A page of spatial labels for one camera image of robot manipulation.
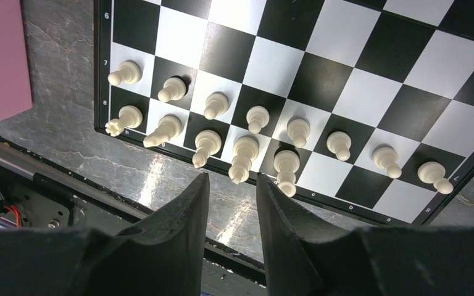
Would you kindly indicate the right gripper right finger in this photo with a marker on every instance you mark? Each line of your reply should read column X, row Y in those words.
column 300, row 249

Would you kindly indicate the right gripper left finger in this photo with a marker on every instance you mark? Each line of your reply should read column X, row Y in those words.
column 162, row 254

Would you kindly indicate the white chess queen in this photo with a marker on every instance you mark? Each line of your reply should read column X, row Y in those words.
column 286, row 163

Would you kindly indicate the white chess knight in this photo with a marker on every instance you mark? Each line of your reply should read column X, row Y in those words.
column 168, row 128

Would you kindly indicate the white chess pawn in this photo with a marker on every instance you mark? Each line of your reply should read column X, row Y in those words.
column 339, row 143
column 434, row 173
column 386, row 158
column 128, row 72
column 173, row 90
column 298, row 130
column 257, row 118
column 216, row 104

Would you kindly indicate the black white chessboard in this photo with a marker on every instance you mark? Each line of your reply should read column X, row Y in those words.
column 396, row 74

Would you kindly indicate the pink plastic tray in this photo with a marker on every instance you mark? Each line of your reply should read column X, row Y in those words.
column 15, row 87

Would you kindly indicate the white chess bishop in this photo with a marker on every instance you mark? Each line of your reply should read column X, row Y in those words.
column 207, row 143

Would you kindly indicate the white chess king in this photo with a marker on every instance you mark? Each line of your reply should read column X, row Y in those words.
column 245, row 151

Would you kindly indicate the white chess rook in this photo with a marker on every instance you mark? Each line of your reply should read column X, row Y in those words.
column 129, row 116

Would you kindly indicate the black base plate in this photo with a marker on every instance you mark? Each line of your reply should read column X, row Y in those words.
column 45, row 191

